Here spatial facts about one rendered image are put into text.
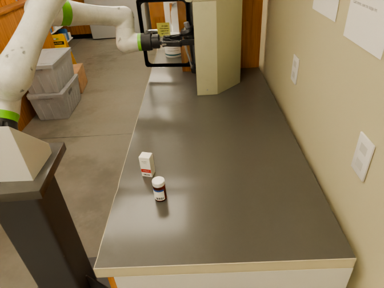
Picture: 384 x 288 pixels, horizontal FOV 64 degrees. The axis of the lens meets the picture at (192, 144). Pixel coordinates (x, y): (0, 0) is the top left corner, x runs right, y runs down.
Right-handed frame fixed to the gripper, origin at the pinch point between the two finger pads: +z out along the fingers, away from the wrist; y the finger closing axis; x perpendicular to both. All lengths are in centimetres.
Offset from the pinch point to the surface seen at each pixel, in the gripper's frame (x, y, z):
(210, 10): -17.1, -15.5, 10.5
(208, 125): 26, -48, 7
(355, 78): -13, -91, 45
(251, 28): 1.2, 21.5, 36.7
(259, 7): -10.4, 21.5, 40.2
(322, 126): 10, -77, 46
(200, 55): 3.7, -15.5, 4.9
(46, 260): 74, -82, -70
